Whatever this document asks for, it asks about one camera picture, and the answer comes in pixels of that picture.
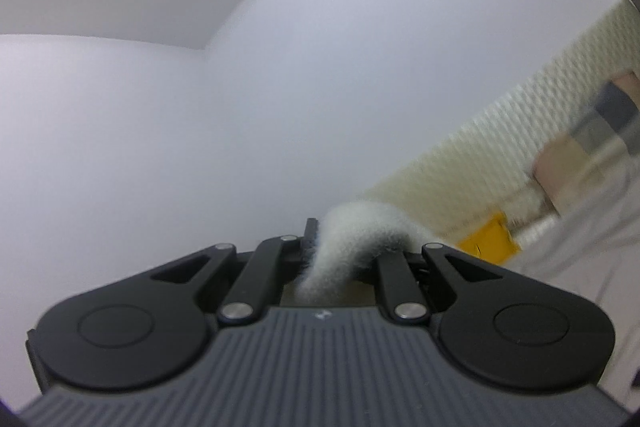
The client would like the cream quilted headboard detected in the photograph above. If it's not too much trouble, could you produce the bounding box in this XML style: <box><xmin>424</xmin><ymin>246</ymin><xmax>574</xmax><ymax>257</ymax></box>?
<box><xmin>360</xmin><ymin>0</ymin><xmax>640</xmax><ymax>239</ymax></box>

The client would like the yellow pillow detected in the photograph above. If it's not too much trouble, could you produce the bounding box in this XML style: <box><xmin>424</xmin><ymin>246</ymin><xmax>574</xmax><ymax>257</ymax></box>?
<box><xmin>457</xmin><ymin>213</ymin><xmax>524</xmax><ymax>264</ymax></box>

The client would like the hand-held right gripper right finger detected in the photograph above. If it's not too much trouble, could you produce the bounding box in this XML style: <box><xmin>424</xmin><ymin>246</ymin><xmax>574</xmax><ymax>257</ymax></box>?
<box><xmin>375</xmin><ymin>243</ymin><xmax>506</xmax><ymax>326</ymax></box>

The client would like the white blue grey fuzzy sweater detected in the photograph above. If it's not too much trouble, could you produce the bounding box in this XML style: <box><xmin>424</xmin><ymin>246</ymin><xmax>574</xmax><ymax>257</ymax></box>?
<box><xmin>295</xmin><ymin>202</ymin><xmax>436</xmax><ymax>309</ymax></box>

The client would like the grey bed sheet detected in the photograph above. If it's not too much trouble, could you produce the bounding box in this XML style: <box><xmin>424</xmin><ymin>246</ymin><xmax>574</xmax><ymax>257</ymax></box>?
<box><xmin>500</xmin><ymin>187</ymin><xmax>640</xmax><ymax>408</ymax></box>

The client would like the plaid pillow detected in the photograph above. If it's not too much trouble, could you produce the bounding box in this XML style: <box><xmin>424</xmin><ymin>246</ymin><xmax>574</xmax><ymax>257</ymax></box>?
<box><xmin>530</xmin><ymin>72</ymin><xmax>640</xmax><ymax>218</ymax></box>

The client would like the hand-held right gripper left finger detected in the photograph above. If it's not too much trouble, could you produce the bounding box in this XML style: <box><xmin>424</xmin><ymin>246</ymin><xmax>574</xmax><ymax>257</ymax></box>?
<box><xmin>149</xmin><ymin>218</ymin><xmax>320</xmax><ymax>326</ymax></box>

